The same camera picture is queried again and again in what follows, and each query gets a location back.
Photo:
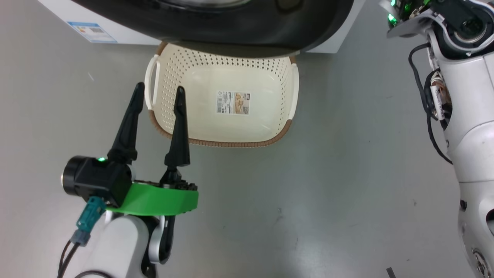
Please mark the black washer door glass bowl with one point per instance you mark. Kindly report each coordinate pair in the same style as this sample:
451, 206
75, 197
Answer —
231, 31

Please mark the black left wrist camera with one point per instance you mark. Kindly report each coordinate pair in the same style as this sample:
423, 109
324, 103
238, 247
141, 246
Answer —
96, 177

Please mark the white front-load washing machine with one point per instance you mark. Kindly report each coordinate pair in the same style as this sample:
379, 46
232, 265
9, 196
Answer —
127, 34

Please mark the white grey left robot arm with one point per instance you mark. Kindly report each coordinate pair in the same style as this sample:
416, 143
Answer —
115, 247

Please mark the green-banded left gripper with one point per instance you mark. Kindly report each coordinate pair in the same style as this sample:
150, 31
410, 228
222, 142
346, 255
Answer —
158, 200

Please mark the cream perforated laundry basket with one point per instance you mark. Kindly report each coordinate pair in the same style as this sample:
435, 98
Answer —
200, 116

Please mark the blue white energy label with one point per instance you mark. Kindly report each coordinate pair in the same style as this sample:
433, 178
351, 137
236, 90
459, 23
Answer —
92, 31

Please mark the basket product label sticker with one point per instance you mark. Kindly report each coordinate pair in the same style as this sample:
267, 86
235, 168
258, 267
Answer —
233, 102

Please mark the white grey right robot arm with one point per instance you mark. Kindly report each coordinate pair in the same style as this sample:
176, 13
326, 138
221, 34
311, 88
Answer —
471, 116

